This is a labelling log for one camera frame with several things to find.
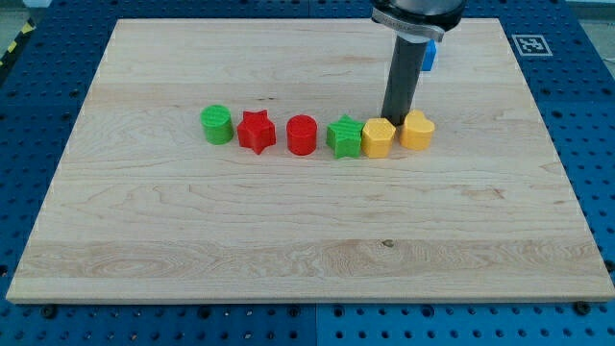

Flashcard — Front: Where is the wooden board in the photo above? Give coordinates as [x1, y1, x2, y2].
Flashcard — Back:
[7, 18, 614, 305]

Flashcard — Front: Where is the red star block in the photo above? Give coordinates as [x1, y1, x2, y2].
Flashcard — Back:
[237, 110, 277, 155]

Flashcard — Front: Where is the blue triangle block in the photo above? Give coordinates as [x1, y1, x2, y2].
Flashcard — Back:
[421, 40, 437, 72]

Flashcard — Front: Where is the yellow heart block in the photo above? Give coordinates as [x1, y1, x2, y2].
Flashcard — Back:
[400, 110, 435, 151]

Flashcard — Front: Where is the green cylinder block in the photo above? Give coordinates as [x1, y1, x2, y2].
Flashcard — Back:
[201, 105, 234, 145]

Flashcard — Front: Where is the robot arm flange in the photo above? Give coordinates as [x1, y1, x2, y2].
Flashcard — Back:
[370, 0, 467, 43]

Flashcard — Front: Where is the white fiducial marker tag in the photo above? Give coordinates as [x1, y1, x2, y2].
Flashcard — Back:
[512, 34, 553, 57]

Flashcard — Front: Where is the red cylinder block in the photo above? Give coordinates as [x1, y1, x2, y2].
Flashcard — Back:
[286, 114, 318, 156]

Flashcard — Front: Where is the black cylindrical pointer tool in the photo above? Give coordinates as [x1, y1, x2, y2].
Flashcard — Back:
[381, 37, 428, 126]

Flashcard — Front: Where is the yellow hexagon block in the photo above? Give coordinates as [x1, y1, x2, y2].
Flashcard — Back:
[361, 118, 396, 159]

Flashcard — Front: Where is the green star block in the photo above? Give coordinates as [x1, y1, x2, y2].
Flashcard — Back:
[326, 114, 364, 159]

